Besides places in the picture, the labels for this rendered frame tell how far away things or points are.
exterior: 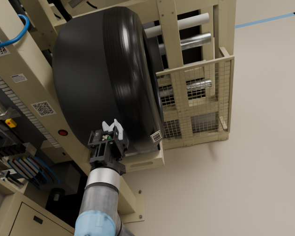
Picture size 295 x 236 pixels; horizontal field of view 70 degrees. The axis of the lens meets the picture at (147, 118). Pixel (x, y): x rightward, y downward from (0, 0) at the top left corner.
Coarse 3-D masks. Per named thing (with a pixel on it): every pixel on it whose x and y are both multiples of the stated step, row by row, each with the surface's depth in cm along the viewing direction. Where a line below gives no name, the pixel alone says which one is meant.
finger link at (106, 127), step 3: (102, 123) 61; (105, 123) 63; (114, 123) 67; (105, 126) 62; (108, 126) 64; (111, 126) 66; (114, 126) 66; (105, 129) 62; (108, 129) 63; (111, 129) 65; (114, 129) 66
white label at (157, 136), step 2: (156, 132) 74; (158, 132) 74; (160, 132) 75; (152, 134) 74; (154, 134) 74; (156, 134) 75; (158, 134) 75; (160, 134) 76; (150, 136) 73; (152, 136) 74; (154, 136) 75; (156, 136) 76; (158, 136) 76; (160, 136) 77; (152, 138) 75; (154, 138) 76; (156, 138) 77; (158, 138) 77; (160, 138) 78; (152, 140) 77; (154, 140) 77; (156, 140) 78; (154, 142) 78
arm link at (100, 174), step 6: (96, 168) 48; (102, 168) 47; (108, 168) 48; (90, 174) 47; (96, 174) 46; (102, 174) 46; (108, 174) 46; (114, 174) 47; (90, 180) 45; (96, 180) 45; (102, 180) 45; (108, 180) 45; (114, 180) 46; (114, 186) 51
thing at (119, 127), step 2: (114, 120) 60; (116, 120) 61; (114, 122) 60; (116, 122) 61; (116, 124) 60; (118, 124) 63; (118, 126) 62; (120, 126) 64; (118, 128) 62; (120, 128) 63; (122, 128) 64; (118, 130) 61; (120, 130) 63; (122, 130) 63; (120, 132) 62; (122, 132) 62; (120, 134) 62; (122, 134) 61; (118, 136) 60; (120, 136) 61; (122, 136) 61; (118, 138) 59; (120, 138) 60; (122, 138) 60
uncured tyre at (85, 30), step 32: (64, 32) 69; (96, 32) 66; (128, 32) 66; (64, 64) 65; (96, 64) 63; (128, 64) 62; (64, 96) 66; (96, 96) 64; (128, 96) 63; (160, 96) 110; (96, 128) 69; (128, 128) 69; (160, 128) 79
